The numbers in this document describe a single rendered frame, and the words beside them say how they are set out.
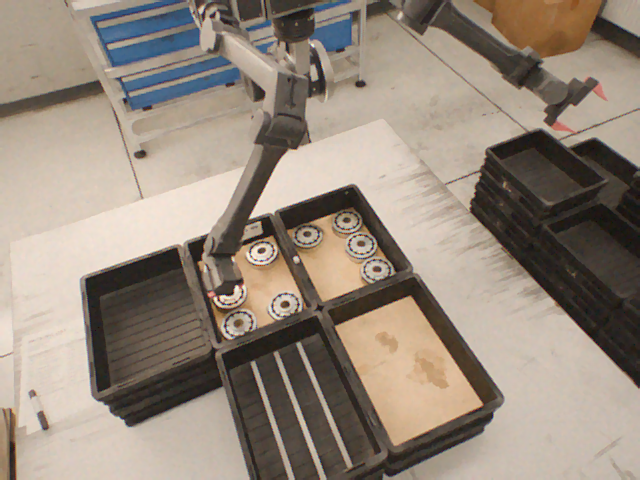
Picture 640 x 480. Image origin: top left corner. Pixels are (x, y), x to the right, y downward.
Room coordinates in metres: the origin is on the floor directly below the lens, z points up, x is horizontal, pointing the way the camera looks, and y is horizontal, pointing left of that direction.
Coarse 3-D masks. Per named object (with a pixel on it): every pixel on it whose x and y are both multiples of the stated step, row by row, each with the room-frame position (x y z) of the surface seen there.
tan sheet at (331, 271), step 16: (352, 208) 1.10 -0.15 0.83; (320, 224) 1.04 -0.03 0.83; (336, 240) 0.97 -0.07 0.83; (304, 256) 0.91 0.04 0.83; (320, 256) 0.91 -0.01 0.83; (336, 256) 0.90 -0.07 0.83; (384, 256) 0.88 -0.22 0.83; (320, 272) 0.84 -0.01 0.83; (336, 272) 0.84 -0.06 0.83; (352, 272) 0.83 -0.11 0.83; (320, 288) 0.78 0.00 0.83; (336, 288) 0.78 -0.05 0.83; (352, 288) 0.77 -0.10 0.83
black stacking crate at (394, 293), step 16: (400, 288) 0.72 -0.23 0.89; (416, 288) 0.71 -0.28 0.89; (352, 304) 0.67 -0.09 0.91; (368, 304) 0.69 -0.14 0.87; (384, 304) 0.70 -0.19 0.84; (416, 304) 0.70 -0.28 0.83; (432, 304) 0.64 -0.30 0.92; (336, 320) 0.66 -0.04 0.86; (432, 320) 0.63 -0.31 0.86; (448, 336) 0.56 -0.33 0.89; (464, 352) 0.50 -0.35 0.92; (464, 368) 0.48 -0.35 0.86; (480, 384) 0.43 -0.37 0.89; (480, 400) 0.41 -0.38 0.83; (448, 432) 0.33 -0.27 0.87; (416, 448) 0.30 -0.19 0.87
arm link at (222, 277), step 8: (208, 240) 0.77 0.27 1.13; (208, 248) 0.76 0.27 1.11; (240, 248) 0.78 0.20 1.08; (208, 256) 0.75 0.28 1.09; (216, 256) 0.75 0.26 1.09; (224, 256) 0.76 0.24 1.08; (216, 264) 0.72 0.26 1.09; (224, 264) 0.73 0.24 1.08; (232, 264) 0.74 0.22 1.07; (216, 272) 0.71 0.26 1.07; (224, 272) 0.70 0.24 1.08; (232, 272) 0.71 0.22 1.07; (216, 280) 0.69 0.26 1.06; (224, 280) 0.68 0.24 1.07; (232, 280) 0.69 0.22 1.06; (216, 288) 0.67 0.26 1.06; (224, 288) 0.68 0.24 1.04; (232, 288) 0.68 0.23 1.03
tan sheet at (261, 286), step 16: (272, 240) 0.99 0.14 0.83; (240, 256) 0.94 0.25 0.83; (256, 272) 0.87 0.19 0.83; (272, 272) 0.86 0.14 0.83; (288, 272) 0.86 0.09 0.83; (256, 288) 0.81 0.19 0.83; (272, 288) 0.80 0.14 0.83; (288, 288) 0.80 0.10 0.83; (256, 304) 0.75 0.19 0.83; (304, 304) 0.73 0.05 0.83; (272, 320) 0.69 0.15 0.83
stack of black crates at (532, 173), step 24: (504, 144) 1.61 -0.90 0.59; (528, 144) 1.66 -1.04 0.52; (552, 144) 1.59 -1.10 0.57; (480, 168) 1.58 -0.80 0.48; (504, 168) 1.46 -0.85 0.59; (528, 168) 1.54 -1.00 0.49; (552, 168) 1.52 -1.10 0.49; (576, 168) 1.45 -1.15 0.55; (480, 192) 1.54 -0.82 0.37; (504, 192) 1.42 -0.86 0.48; (528, 192) 1.31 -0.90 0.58; (552, 192) 1.38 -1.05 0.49; (576, 192) 1.27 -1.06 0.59; (600, 192) 1.31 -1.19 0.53; (480, 216) 1.51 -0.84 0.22; (504, 216) 1.38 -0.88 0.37; (528, 216) 1.27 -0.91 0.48; (552, 216) 1.25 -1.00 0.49; (504, 240) 1.33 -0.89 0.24; (528, 240) 1.23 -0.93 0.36
